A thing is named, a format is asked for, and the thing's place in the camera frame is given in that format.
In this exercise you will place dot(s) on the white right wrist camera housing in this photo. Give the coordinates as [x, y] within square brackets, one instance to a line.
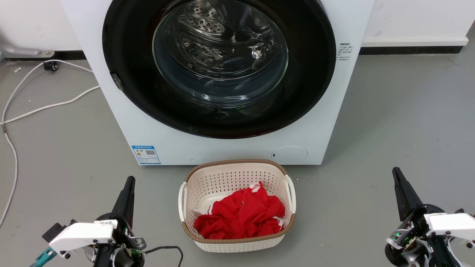
[452, 224]

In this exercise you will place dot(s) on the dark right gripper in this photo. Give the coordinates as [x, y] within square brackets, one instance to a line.
[417, 222]

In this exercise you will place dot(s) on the round white filter cover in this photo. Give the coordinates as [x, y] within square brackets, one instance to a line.
[289, 154]

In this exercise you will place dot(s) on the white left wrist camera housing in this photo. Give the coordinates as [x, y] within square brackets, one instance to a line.
[81, 233]

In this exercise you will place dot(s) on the steel perforated washer drum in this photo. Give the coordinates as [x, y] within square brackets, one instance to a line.
[207, 22]

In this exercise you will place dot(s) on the red garment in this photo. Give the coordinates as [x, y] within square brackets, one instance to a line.
[241, 215]

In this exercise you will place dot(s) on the cream perforated laundry basket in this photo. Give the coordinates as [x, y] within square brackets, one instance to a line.
[222, 178]

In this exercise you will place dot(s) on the metal door hinge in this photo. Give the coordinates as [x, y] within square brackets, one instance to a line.
[117, 82]

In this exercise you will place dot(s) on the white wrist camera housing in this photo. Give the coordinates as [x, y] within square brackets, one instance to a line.
[452, 224]
[81, 233]

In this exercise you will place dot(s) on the black round glass washer door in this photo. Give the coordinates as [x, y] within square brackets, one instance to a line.
[124, 40]

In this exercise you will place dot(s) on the white front-load washing machine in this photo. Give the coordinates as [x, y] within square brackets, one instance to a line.
[222, 148]

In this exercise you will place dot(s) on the blue energy label sticker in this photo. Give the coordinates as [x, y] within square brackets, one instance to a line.
[146, 155]

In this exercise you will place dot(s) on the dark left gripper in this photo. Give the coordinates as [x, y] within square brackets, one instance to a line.
[124, 259]

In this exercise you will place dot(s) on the grey metal floor bracket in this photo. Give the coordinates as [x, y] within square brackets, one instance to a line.
[18, 50]

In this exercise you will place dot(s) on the small printed text sticker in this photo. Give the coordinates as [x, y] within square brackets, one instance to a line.
[344, 52]

